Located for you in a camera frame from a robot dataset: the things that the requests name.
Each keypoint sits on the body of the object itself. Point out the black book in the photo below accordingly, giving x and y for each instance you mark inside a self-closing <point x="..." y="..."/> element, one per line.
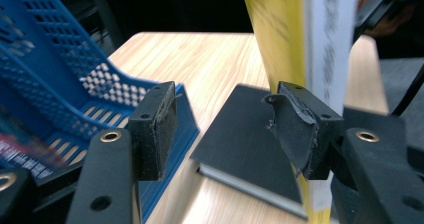
<point x="240" y="134"/>

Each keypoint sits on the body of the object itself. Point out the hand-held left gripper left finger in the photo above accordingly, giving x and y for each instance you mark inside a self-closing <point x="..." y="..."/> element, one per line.
<point x="155" y="134"/>

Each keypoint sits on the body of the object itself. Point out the yellow book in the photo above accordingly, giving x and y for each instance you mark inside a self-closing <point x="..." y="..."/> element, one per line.
<point x="283" y="34"/>

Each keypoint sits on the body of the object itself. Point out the red illustrated book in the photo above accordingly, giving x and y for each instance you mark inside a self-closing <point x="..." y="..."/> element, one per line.
<point x="20" y="154"/>

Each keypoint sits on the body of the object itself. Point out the blue plastic file rack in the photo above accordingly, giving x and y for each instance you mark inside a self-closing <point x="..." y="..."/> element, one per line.
<point x="50" y="50"/>

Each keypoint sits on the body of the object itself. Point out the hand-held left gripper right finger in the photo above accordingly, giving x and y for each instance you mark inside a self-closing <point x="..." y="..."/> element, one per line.
<point x="300" y="134"/>

